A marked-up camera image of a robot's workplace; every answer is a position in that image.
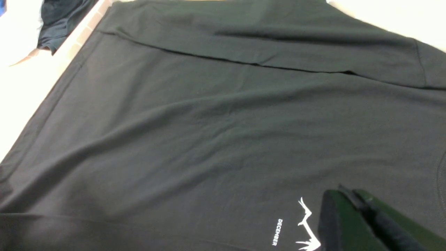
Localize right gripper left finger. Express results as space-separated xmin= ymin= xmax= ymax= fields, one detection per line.
xmin=317 ymin=190 xmax=387 ymax=251

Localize dark gray long-sleeved shirt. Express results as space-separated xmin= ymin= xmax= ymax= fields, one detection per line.
xmin=1 ymin=0 xmax=446 ymax=251

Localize dark teal crumpled garment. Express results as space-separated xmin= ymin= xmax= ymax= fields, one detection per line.
xmin=37 ymin=0 xmax=97 ymax=55

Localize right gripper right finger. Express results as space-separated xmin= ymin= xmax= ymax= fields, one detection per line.
xmin=338 ymin=185 xmax=445 ymax=251

